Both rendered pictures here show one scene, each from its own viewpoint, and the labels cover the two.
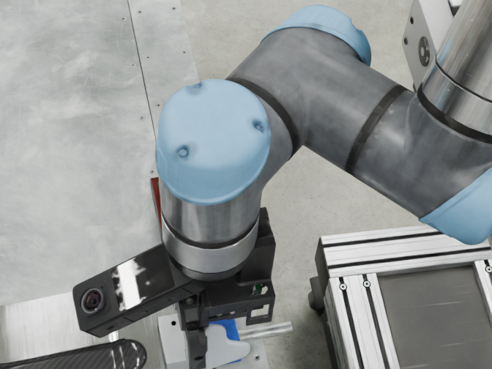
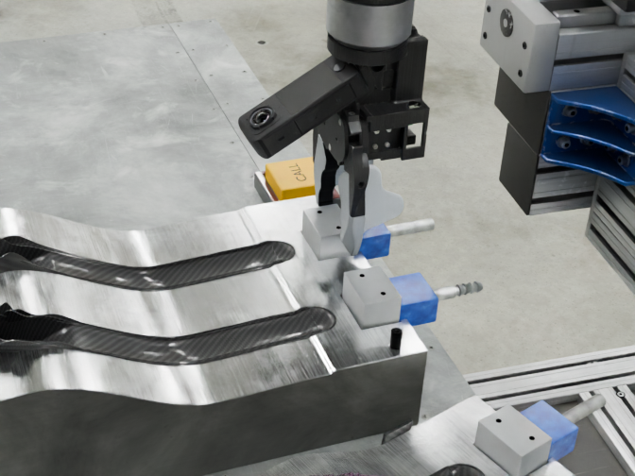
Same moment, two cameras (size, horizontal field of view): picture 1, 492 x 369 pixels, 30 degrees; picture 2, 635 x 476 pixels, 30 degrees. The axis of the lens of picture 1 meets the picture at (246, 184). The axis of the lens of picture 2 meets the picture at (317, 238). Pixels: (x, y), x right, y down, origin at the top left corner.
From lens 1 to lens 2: 64 cm
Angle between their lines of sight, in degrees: 23
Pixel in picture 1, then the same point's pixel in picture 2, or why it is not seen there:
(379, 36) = (421, 243)
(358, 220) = not seen: hidden behind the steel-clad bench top
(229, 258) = (395, 25)
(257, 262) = (411, 67)
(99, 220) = (208, 212)
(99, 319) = (272, 127)
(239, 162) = not seen: outside the picture
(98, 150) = (194, 165)
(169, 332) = (317, 217)
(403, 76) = (454, 276)
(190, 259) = (361, 28)
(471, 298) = (583, 430)
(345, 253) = not seen: hidden behind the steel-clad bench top
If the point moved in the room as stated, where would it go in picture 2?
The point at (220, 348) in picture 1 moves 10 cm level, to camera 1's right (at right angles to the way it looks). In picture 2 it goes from (376, 197) to (482, 198)
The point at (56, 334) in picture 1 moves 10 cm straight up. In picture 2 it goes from (198, 245) to (197, 157)
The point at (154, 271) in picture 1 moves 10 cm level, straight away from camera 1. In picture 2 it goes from (318, 79) to (291, 31)
